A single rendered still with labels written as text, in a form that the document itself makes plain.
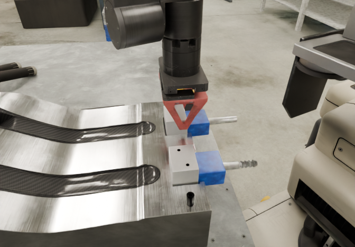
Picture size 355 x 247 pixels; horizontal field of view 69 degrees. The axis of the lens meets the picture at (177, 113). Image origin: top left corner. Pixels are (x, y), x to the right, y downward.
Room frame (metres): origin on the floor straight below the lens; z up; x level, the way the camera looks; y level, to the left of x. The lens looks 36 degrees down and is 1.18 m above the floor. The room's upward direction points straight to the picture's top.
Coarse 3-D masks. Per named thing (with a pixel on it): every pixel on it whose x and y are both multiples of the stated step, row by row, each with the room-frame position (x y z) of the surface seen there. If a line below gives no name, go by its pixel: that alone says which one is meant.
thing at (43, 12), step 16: (16, 0) 3.77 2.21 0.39; (32, 0) 3.80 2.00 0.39; (48, 0) 3.82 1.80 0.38; (64, 0) 3.85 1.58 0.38; (80, 0) 3.88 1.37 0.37; (96, 0) 5.01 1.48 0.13; (32, 16) 3.79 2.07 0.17; (48, 16) 3.82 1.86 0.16; (64, 16) 3.84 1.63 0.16; (80, 16) 3.87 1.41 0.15
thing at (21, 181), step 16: (0, 112) 0.34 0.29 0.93; (0, 128) 0.31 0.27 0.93; (16, 128) 0.33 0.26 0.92; (32, 128) 0.34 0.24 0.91; (48, 128) 0.35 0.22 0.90; (64, 128) 0.36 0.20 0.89; (96, 128) 0.36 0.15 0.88; (112, 128) 0.36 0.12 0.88; (128, 128) 0.37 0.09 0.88; (144, 128) 0.36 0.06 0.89; (0, 176) 0.23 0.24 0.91; (16, 176) 0.24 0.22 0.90; (32, 176) 0.24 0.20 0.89; (48, 176) 0.25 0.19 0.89; (64, 176) 0.25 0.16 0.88; (80, 176) 0.25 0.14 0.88; (96, 176) 0.25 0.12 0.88; (112, 176) 0.25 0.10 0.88; (128, 176) 0.25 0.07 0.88; (144, 176) 0.25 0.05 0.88; (16, 192) 0.21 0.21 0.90; (32, 192) 0.22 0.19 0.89; (48, 192) 0.23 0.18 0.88; (64, 192) 0.23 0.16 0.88; (80, 192) 0.23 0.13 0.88; (96, 192) 0.22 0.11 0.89
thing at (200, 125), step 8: (168, 112) 0.36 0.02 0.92; (184, 112) 0.36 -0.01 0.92; (200, 112) 0.38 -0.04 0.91; (168, 120) 0.34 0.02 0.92; (184, 120) 0.34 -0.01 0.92; (200, 120) 0.36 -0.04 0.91; (208, 120) 0.36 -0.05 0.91; (216, 120) 0.37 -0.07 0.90; (224, 120) 0.37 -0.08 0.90; (232, 120) 0.37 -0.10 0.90; (168, 128) 0.34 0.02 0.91; (176, 128) 0.34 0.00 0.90; (192, 128) 0.35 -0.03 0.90; (200, 128) 0.35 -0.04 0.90; (208, 128) 0.35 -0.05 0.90
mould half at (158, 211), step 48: (0, 96) 0.39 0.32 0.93; (0, 144) 0.28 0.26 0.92; (48, 144) 0.31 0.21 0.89; (96, 144) 0.32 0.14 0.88; (144, 144) 0.31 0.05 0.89; (192, 144) 0.31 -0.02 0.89; (0, 192) 0.21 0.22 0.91; (144, 192) 0.22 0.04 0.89; (0, 240) 0.16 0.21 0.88; (48, 240) 0.17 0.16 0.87; (96, 240) 0.17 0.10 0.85; (144, 240) 0.18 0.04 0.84; (192, 240) 0.19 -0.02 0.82
